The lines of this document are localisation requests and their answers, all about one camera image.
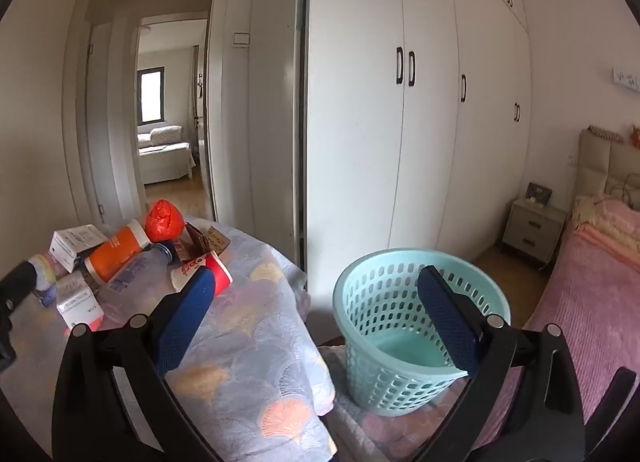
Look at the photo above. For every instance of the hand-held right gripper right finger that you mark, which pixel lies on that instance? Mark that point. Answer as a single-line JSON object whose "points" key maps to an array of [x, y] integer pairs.
{"points": [[450, 322]]}

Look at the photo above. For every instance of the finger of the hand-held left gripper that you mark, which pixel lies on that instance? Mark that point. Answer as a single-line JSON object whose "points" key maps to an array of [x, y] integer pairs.
{"points": [[17, 284]]}

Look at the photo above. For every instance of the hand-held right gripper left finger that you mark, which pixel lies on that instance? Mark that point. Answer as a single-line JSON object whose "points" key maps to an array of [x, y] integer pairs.
{"points": [[184, 322]]}

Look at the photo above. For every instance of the teal plastic basket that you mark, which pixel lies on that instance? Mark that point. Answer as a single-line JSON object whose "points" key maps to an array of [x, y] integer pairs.
{"points": [[380, 322]]}

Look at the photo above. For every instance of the orange paper cup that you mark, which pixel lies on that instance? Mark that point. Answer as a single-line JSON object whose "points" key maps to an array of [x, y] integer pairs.
{"points": [[116, 252]]}

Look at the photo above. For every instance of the red paper cup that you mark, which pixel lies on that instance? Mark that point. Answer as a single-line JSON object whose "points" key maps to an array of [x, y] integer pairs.
{"points": [[221, 272]]}

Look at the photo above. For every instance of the clear plastic bottle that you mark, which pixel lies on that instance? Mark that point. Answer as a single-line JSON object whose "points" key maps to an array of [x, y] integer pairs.
{"points": [[140, 272]]}

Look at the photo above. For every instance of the white cardboard box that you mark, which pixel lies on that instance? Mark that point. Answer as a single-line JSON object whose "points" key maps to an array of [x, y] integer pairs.
{"points": [[75, 242], [80, 309]]}

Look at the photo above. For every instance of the brown cardboard box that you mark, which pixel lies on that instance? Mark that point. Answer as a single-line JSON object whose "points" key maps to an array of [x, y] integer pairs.
{"points": [[192, 242]]}

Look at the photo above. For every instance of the kraft paper tag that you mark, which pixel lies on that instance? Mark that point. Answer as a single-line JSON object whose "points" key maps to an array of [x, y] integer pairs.
{"points": [[219, 241]]}

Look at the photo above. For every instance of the orange plastic bag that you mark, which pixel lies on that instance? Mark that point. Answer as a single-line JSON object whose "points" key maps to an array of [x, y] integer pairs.
{"points": [[164, 219]]}

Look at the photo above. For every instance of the beige nightstand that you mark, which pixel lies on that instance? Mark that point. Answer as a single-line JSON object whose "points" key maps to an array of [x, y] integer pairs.
{"points": [[532, 229]]}

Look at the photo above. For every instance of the pink patterned stool cover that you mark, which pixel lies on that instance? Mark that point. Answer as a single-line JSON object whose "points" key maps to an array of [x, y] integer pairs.
{"points": [[360, 432]]}

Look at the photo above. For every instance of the pink bed blanket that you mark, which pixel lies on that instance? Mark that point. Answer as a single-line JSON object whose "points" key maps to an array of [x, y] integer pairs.
{"points": [[595, 302]]}

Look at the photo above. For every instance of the white sofa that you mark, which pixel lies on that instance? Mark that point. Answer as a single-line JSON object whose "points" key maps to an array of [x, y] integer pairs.
{"points": [[162, 152]]}

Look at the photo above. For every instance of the folded yellow pink quilt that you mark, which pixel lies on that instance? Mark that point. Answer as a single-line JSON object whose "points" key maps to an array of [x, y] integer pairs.
{"points": [[607, 222]]}

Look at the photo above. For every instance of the white wardrobe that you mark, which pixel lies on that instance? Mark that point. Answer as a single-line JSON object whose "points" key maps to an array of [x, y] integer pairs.
{"points": [[400, 142]]}

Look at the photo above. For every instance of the beige padded headboard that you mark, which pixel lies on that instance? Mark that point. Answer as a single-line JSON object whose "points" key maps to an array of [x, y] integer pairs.
{"points": [[595, 162]]}

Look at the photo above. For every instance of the white door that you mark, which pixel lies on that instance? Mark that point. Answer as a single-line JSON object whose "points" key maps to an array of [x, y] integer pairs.
{"points": [[275, 117]]}

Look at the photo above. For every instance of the dark framed window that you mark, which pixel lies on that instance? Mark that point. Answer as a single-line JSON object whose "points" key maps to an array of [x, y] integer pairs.
{"points": [[151, 94]]}

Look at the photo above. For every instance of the small picture frame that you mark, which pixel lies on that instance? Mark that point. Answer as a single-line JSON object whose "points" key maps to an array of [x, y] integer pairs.
{"points": [[538, 193]]}

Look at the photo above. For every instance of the white light switch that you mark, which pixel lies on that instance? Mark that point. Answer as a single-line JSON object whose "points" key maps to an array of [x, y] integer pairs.
{"points": [[240, 39]]}

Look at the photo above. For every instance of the white paper wall note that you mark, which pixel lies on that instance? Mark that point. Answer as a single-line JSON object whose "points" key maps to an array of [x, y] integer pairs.
{"points": [[626, 77]]}

